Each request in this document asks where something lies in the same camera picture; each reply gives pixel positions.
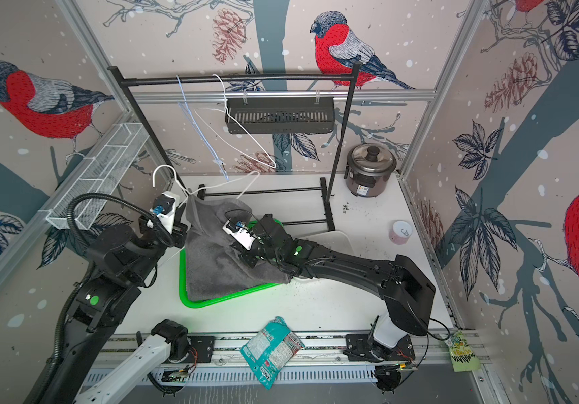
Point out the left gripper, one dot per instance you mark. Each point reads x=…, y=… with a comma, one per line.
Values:
x=177, y=234

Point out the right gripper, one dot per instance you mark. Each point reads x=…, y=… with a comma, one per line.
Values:
x=249, y=259

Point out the dark grey towel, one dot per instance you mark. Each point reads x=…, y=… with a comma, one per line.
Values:
x=205, y=214

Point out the white wire hanger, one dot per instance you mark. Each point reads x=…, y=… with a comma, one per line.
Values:
x=254, y=176
x=232, y=118

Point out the white wire hanger front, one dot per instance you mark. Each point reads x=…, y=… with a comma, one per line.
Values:
x=232, y=118

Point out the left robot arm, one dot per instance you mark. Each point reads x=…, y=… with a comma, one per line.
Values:
x=119, y=264

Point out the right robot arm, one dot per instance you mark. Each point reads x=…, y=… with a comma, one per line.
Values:
x=407, y=293

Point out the green plastic basket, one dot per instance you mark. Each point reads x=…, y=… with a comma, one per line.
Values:
x=203, y=303

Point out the white plastic tray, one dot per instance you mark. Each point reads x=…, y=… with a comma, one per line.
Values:
x=336, y=240

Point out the teal snack packet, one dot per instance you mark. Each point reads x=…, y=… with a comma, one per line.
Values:
x=270, y=350

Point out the silver rice cooker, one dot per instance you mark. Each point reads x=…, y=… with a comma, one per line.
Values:
x=368, y=170

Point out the pink cup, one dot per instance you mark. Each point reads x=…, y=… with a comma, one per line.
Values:
x=400, y=232

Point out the black clothes rack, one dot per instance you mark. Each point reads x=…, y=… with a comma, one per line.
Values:
x=126, y=83

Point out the green yellow label card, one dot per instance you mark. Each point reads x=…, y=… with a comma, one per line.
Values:
x=463, y=357

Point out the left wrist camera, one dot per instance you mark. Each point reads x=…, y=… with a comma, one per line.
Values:
x=164, y=208

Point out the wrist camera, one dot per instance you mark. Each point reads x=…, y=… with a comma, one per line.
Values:
x=240, y=233
x=164, y=208

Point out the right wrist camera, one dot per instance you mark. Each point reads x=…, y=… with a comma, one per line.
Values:
x=240, y=233

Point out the white wire mesh shelf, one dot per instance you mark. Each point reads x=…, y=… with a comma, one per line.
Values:
x=102, y=172

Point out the black perforated wall basket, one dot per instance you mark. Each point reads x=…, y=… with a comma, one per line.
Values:
x=307, y=115

